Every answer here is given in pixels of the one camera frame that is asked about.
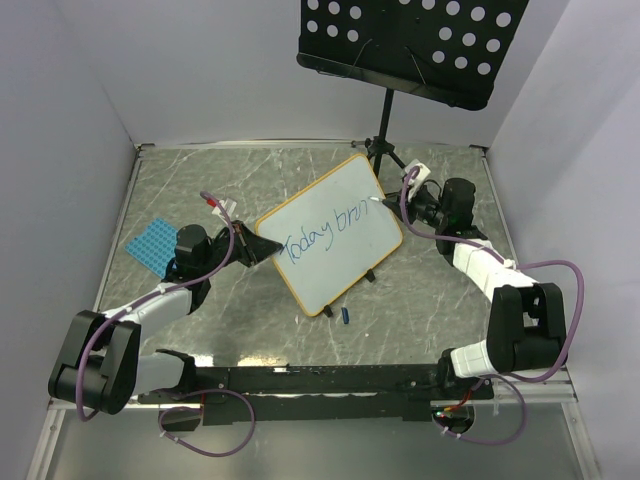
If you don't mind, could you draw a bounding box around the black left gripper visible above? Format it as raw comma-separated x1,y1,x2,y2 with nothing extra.
200,220,283,276

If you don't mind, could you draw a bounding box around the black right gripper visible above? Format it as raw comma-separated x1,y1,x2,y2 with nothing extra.
383,182,449,230

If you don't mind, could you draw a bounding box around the yellow framed whiteboard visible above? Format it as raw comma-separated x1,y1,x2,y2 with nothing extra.
255,154,403,316

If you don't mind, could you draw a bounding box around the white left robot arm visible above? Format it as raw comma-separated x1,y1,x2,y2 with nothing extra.
47,220,283,414

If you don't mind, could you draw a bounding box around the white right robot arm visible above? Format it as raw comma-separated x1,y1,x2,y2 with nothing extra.
383,168,569,398

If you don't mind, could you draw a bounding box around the black whiteboard clip foot right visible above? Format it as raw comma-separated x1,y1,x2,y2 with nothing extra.
364,269,376,282

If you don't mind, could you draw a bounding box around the blue studded building plate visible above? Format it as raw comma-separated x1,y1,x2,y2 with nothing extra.
125,218,177,278

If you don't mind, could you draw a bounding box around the black perforated music stand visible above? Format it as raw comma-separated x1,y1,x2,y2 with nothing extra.
296,1,528,171

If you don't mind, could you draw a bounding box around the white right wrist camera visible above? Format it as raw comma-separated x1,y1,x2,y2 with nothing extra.
403,159,431,202

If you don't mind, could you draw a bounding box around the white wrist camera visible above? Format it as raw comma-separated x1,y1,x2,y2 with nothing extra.
200,191,238,218
403,159,431,202

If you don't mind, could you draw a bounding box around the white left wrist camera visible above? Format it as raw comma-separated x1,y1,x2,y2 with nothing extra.
200,191,238,218

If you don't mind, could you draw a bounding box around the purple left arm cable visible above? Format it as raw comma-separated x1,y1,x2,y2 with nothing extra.
74,190,257,457

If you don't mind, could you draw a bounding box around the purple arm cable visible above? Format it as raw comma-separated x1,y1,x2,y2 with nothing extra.
399,167,586,446
74,190,257,457

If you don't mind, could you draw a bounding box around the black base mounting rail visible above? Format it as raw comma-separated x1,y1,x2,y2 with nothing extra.
139,364,494,426

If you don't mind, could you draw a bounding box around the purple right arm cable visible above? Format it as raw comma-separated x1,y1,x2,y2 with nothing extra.
399,167,586,446

